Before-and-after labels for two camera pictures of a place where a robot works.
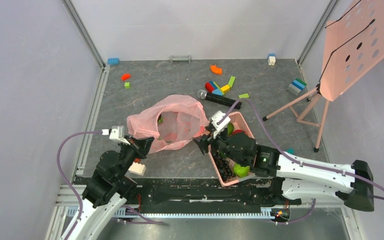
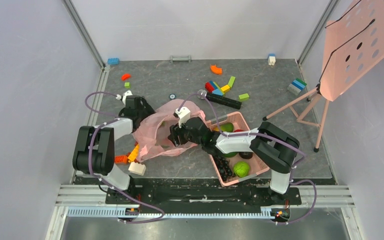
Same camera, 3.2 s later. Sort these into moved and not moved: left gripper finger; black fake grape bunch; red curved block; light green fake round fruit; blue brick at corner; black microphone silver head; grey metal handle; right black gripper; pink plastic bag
Moved: right black gripper; pink plastic bag; left gripper finger
Not moved: black fake grape bunch; light green fake round fruit; red curved block; blue brick at corner; grey metal handle; black microphone silver head
